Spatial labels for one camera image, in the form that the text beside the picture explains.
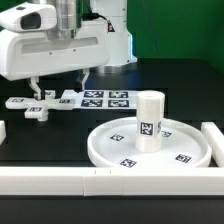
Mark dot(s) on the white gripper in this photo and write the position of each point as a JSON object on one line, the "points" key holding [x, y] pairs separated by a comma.
{"points": [[31, 54]]}

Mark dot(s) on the white cross-shaped table base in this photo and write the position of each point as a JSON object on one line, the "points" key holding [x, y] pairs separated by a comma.
{"points": [[38, 109]]}

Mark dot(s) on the white round table top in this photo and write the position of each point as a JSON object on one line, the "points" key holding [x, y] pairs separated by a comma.
{"points": [[113, 144]]}

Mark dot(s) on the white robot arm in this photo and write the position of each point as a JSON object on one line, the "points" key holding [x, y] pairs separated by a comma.
{"points": [[61, 20]]}

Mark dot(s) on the white marker plate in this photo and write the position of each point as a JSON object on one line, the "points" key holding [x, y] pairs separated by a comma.
{"points": [[102, 99]]}

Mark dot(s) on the white left fence block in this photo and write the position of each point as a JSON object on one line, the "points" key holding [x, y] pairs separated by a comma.
{"points": [[2, 131]]}

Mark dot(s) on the white front fence bar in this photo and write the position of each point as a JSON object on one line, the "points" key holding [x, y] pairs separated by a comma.
{"points": [[110, 181]]}

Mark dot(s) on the white fence bar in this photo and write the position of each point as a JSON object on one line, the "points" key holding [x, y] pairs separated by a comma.
{"points": [[215, 139], [110, 181]]}

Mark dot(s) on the white right fence bar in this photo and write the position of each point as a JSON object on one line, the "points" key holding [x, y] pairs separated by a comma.
{"points": [[215, 139]]}

